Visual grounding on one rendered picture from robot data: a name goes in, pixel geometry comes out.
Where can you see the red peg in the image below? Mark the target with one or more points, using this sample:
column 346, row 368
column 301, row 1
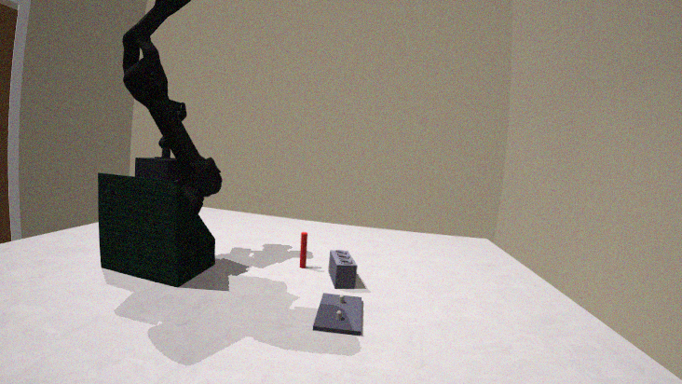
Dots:
column 303, row 255

